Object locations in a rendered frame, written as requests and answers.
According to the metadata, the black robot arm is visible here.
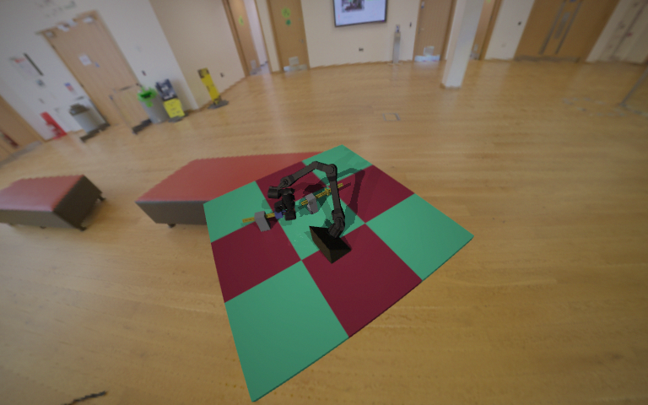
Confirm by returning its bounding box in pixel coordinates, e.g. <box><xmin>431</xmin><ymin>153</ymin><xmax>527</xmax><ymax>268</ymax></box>
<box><xmin>267</xmin><ymin>161</ymin><xmax>345</xmax><ymax>240</ymax></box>

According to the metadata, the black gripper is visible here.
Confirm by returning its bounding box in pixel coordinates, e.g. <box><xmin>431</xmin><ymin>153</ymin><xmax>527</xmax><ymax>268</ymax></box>
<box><xmin>283</xmin><ymin>195</ymin><xmax>296</xmax><ymax>221</ymax></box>

